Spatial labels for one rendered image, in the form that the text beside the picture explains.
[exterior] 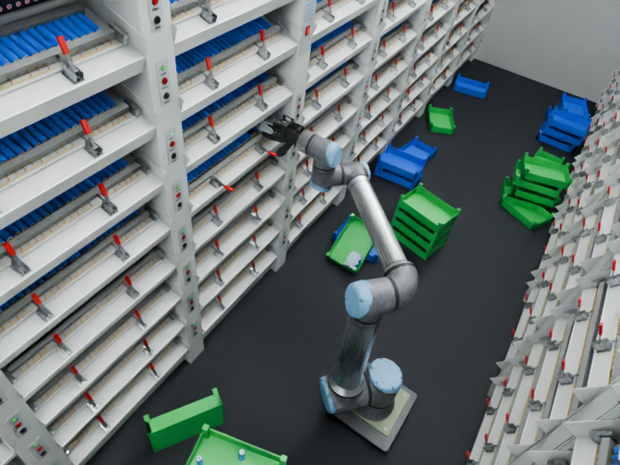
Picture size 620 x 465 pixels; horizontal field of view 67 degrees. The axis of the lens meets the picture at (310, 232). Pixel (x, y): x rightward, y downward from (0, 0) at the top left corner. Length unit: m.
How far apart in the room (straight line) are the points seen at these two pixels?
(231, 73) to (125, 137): 0.44
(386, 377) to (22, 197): 1.46
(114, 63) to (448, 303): 2.15
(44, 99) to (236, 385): 1.58
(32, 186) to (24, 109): 0.20
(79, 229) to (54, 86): 0.40
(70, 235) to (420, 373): 1.76
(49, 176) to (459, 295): 2.24
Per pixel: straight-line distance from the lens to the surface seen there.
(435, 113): 4.30
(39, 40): 1.23
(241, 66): 1.62
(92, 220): 1.39
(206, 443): 1.80
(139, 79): 1.31
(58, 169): 1.25
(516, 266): 3.18
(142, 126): 1.35
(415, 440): 2.34
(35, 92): 1.14
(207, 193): 1.72
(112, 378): 1.99
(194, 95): 1.47
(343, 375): 1.86
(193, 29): 1.38
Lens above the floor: 2.10
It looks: 46 degrees down
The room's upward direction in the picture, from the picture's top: 9 degrees clockwise
